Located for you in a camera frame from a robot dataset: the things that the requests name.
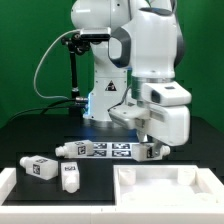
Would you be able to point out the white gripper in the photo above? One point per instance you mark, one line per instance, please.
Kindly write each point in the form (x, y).
(169, 125)

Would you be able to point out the white square tabletop part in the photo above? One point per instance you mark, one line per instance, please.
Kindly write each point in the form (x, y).
(166, 185)

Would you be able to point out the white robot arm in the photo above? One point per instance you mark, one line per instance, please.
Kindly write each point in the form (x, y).
(136, 45)

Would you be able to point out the printed marker tag sheet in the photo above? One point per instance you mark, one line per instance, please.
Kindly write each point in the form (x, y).
(114, 150)

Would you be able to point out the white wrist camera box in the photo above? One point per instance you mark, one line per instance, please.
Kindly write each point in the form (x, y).
(165, 94)

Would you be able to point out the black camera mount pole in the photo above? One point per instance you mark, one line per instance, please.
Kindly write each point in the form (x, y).
(76, 47)

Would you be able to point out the silver camera on pole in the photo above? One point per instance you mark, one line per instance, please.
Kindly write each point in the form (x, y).
(95, 35)

